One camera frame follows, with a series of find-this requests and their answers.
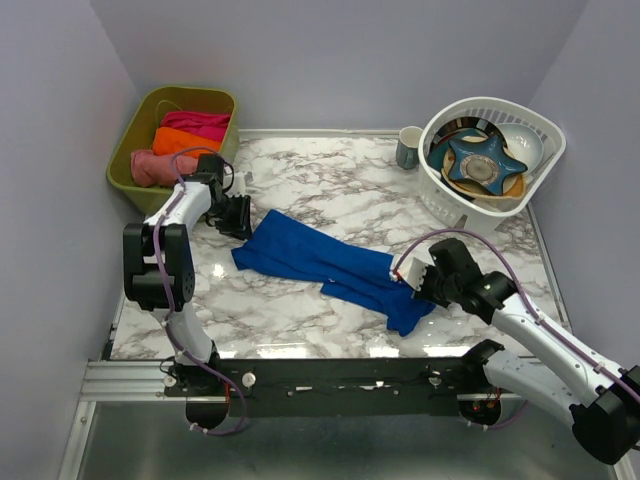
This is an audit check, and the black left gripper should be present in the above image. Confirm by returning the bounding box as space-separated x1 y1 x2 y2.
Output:
207 192 255 240

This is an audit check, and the blue t shirt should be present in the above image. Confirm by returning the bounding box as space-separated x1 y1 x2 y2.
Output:
232 210 436 337

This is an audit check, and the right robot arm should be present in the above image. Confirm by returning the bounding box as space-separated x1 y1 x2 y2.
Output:
391 229 639 465

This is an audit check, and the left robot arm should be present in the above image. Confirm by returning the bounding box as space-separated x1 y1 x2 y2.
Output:
123 147 252 395

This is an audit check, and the white plastic dish basket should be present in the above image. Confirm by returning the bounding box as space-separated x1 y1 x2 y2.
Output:
418 96 566 235

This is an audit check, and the magenta rolled t shirt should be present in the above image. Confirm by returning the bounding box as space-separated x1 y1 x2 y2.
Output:
160 110 231 142

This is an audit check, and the pink rolled t shirt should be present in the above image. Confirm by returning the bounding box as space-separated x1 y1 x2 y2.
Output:
130 150 198 188

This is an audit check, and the orange rolled t shirt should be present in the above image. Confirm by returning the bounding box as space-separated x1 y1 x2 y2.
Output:
151 127 222 158

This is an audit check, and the blue star shaped dish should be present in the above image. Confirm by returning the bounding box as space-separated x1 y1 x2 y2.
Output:
442 132 529 196

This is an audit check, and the teal plate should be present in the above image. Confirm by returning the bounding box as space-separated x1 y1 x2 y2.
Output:
427 129 487 173

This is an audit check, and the grey white mug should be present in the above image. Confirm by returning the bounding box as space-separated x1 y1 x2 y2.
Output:
395 126 423 170

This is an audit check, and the olive green plastic bin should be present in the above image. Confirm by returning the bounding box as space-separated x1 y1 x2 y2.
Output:
105 85 240 217

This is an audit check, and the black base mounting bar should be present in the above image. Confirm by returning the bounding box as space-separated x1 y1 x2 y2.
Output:
164 341 517 423

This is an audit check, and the white bowl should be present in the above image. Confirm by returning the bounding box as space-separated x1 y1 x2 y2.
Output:
497 123 543 174

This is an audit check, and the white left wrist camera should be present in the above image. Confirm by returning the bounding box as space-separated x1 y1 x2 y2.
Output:
227 171 253 196

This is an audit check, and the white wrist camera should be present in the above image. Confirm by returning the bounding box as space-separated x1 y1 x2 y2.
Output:
227 171 253 196
389 254 428 291

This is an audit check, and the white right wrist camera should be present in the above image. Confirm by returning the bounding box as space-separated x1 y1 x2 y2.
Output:
389 254 428 291

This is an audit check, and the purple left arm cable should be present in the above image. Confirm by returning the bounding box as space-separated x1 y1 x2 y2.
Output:
152 146 251 436

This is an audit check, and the aluminium rail frame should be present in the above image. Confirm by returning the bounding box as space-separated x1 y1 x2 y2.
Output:
60 361 638 479

